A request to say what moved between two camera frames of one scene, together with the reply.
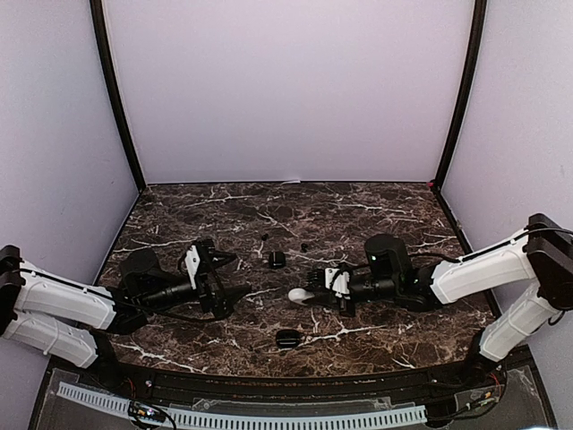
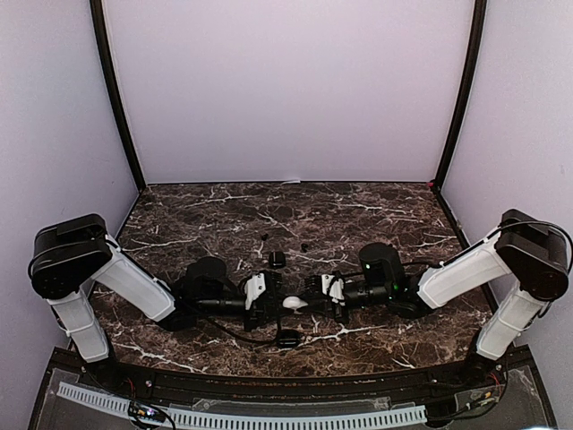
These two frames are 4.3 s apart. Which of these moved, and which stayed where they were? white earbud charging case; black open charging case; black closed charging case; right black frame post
Moved: white earbud charging case
Stayed: black open charging case; right black frame post; black closed charging case
